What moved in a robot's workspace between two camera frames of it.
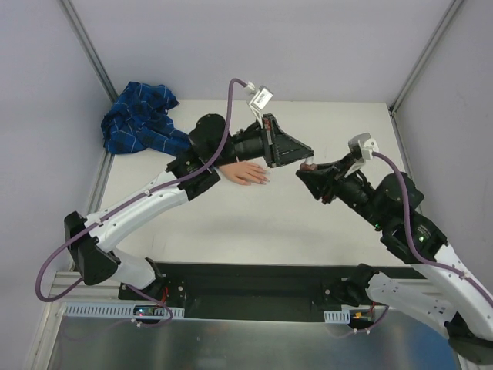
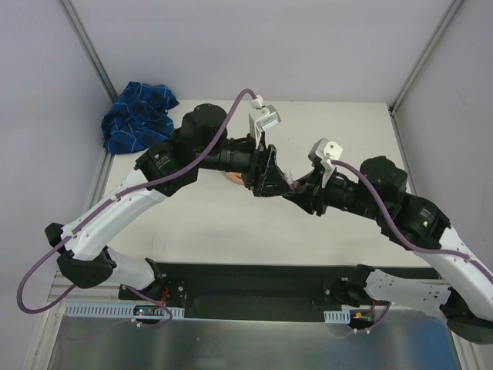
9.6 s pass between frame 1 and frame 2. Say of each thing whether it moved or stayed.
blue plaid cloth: stayed
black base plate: stayed
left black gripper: moved
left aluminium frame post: stayed
